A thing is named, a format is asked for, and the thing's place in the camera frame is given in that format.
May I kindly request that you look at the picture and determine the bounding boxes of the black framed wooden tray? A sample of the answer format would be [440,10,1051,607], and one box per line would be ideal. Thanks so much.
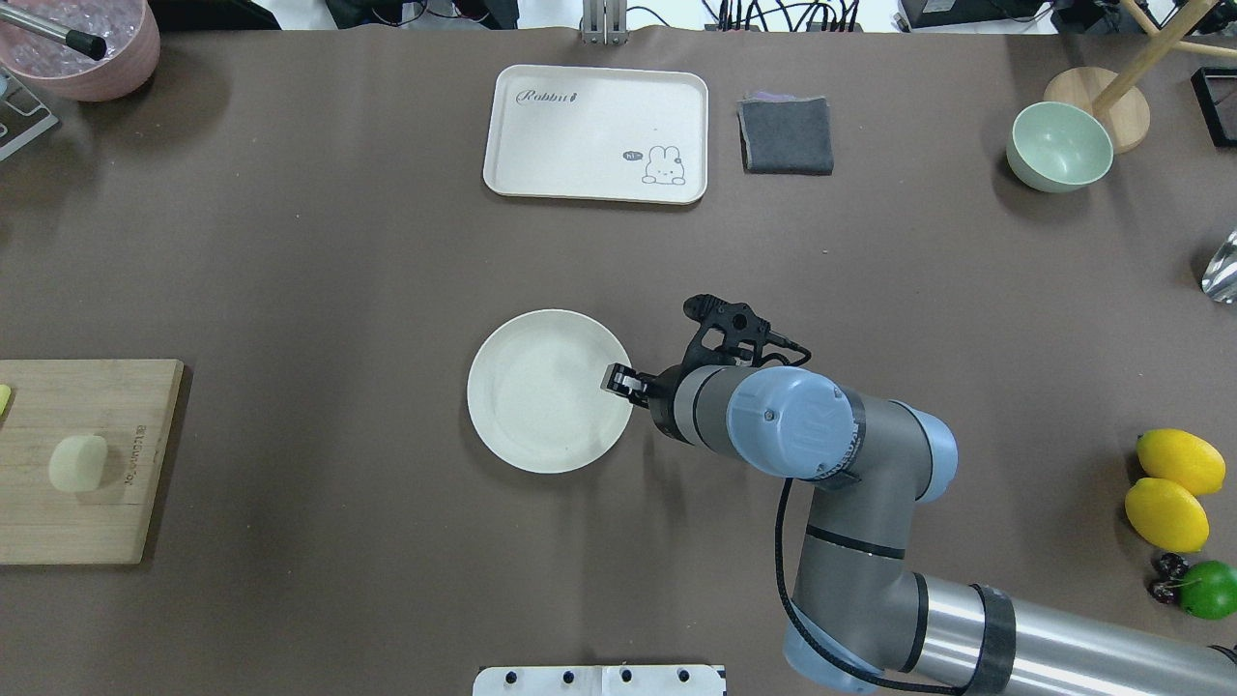
[1190,67,1236,147]

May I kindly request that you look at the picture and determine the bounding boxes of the mint green bowl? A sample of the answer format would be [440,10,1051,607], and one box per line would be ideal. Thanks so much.
[1004,101,1116,193]

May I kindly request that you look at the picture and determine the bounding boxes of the dark cherries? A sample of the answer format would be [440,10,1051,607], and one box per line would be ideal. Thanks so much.
[1147,553,1192,605]

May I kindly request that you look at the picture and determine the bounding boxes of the dark grey folded cloth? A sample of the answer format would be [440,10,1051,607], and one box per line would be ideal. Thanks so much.
[737,93,835,176]

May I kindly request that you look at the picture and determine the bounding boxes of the pink bowl with ice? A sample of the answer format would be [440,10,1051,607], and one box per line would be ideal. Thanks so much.
[1,1,160,103]

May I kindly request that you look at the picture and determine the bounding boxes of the cream round plate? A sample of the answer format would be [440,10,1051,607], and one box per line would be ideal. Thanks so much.
[468,308,633,475]

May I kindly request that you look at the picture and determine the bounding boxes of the white wire cup rack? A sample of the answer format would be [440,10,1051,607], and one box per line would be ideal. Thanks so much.
[0,68,59,161]

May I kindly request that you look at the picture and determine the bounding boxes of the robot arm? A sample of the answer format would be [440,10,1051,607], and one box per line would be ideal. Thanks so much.
[602,363,1235,695]

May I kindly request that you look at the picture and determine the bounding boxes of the aluminium frame post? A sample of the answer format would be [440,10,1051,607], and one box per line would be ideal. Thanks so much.
[580,0,630,45]

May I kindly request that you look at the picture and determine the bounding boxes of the green lime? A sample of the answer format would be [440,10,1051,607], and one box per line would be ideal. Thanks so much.
[1179,561,1236,621]

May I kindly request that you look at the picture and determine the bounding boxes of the steel scoop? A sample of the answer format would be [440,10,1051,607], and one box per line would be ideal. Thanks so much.
[1200,230,1237,305]

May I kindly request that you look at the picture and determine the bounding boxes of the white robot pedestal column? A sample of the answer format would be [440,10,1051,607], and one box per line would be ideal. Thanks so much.
[473,664,729,695]

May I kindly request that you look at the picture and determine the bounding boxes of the cream rectangular tray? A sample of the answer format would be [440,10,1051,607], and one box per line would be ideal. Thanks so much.
[482,66,708,204]

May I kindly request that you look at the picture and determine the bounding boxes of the pale steamed bun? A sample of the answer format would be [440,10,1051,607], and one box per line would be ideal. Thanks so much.
[47,433,106,493]

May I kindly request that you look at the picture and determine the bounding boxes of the wooden mug tree stand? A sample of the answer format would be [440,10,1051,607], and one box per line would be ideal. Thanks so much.
[1043,1,1235,155]

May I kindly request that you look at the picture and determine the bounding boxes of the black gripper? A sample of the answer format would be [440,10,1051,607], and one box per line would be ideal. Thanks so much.
[601,362,683,439]

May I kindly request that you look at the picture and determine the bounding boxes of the wooden cutting board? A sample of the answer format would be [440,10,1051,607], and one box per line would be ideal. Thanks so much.
[1,360,186,566]

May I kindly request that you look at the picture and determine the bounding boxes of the yellow lemon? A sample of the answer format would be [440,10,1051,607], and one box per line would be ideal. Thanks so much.
[1124,478,1210,554]
[1136,428,1227,494]

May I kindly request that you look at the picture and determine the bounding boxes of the steel black-tipped rod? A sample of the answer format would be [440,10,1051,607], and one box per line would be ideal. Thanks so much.
[1,1,106,61]

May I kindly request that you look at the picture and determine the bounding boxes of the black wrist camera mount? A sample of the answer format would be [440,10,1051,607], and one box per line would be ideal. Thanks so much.
[680,294,811,375]

